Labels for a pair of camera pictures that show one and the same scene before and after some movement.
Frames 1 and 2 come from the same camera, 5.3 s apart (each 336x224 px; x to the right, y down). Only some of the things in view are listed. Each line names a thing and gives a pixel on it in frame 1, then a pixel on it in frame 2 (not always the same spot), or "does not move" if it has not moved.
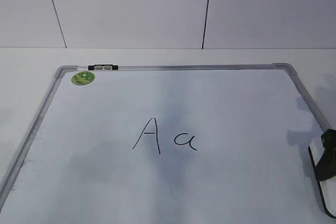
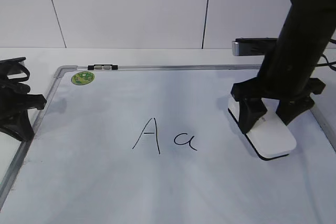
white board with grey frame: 170,144 does not move
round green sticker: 82,78 does not move
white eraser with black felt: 326,187 → 271,137
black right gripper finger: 326,166 → 251,110
